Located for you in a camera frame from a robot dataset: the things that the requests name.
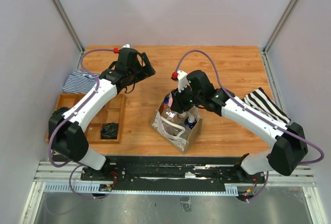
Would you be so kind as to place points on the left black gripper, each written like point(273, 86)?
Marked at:
point(145, 71)

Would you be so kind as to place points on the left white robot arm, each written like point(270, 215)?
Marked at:
point(67, 130)

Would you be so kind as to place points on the orange bottle blue cap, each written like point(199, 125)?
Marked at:
point(190, 121)

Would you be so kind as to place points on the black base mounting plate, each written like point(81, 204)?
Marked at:
point(171, 173)

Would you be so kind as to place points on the blue striped cloth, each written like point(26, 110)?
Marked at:
point(79, 82)

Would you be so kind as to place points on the black white striped cloth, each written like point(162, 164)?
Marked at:
point(260, 101)

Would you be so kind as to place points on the canvas tote bag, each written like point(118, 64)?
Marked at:
point(174, 131)

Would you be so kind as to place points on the pink cap clear bottle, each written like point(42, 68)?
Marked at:
point(167, 112)

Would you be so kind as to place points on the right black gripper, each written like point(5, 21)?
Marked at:
point(178, 104)

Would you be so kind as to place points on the dark green rolled sock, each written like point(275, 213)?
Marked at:
point(109, 131)

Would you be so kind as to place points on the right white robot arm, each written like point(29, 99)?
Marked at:
point(285, 141)

